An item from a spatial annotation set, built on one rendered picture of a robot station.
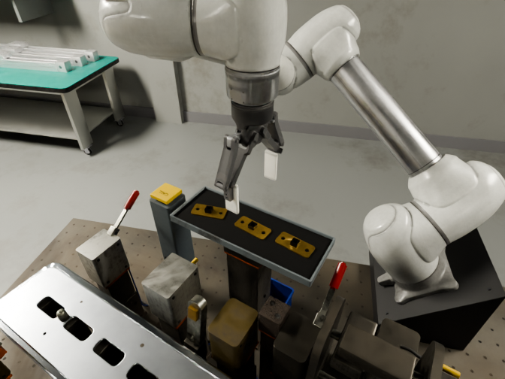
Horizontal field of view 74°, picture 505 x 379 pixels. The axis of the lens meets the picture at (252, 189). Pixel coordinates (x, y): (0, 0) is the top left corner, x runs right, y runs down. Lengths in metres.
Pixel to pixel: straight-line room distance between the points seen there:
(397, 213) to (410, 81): 2.54
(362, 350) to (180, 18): 0.57
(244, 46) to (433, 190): 0.68
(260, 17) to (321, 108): 3.00
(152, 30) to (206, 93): 3.12
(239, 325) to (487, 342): 0.86
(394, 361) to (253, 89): 0.47
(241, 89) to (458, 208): 0.69
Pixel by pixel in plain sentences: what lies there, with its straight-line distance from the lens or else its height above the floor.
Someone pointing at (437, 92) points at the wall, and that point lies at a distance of 3.55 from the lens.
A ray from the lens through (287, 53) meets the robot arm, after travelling 1.06.
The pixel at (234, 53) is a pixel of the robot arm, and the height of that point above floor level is 1.56.
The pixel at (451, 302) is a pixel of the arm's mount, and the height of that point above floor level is 0.90.
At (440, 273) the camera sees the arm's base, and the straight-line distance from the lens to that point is 1.14.
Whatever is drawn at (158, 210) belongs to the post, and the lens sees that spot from 0.92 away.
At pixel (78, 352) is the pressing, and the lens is 0.87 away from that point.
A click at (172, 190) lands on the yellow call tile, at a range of 0.91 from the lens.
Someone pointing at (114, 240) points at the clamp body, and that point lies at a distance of 0.96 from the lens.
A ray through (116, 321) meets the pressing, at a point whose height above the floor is 1.00.
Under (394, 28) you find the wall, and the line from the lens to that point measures 3.30.
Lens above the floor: 1.71
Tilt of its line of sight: 38 degrees down
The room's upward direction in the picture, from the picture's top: straight up
